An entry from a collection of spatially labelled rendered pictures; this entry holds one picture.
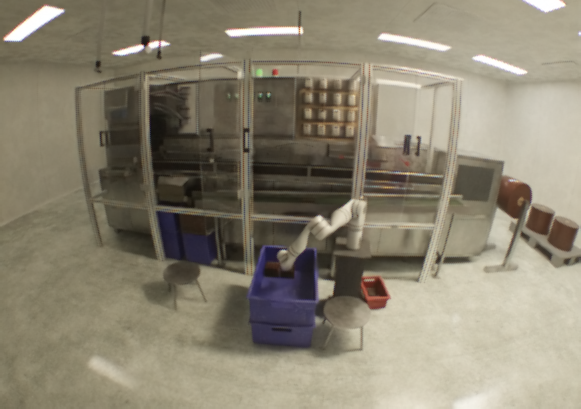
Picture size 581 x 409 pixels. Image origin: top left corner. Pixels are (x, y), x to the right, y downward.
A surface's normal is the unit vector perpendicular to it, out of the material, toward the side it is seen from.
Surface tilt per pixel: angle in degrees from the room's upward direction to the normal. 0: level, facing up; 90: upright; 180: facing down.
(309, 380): 0
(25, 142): 90
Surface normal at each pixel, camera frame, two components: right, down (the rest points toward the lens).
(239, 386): 0.03, -0.95
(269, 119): -0.10, 0.29
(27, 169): 0.99, 0.06
